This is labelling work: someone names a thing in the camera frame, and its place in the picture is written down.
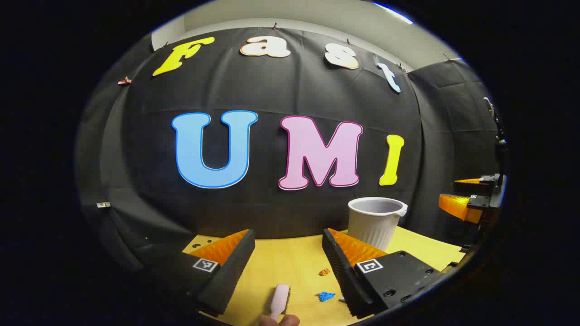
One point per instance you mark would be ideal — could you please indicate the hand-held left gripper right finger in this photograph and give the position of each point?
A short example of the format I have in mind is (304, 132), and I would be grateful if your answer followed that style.
(340, 267)

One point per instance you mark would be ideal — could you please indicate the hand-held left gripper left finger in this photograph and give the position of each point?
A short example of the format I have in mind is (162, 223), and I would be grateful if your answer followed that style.
(233, 267)

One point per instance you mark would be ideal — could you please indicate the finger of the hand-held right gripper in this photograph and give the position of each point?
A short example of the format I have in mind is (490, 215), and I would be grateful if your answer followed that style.
(473, 185)
(458, 206)

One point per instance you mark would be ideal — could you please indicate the blue paper scrap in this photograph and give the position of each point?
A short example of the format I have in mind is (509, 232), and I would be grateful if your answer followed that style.
(326, 296)

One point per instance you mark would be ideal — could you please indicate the white ribbed garbage bin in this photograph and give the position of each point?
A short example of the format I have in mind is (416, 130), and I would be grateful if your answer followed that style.
(376, 226)

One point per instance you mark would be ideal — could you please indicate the small pink broom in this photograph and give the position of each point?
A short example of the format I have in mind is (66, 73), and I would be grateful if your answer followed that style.
(280, 299)

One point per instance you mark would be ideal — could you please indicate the wooden desktop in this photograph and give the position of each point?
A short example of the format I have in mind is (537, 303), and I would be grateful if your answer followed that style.
(281, 262)

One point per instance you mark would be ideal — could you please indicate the small white tag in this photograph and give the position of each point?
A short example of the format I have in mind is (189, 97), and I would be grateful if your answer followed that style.
(103, 205)

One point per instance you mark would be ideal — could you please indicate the black backdrop cloth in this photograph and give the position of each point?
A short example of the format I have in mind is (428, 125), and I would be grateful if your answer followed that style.
(272, 90)

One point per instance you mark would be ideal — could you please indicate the copper clip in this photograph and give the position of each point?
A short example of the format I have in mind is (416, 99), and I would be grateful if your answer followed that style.
(124, 81)

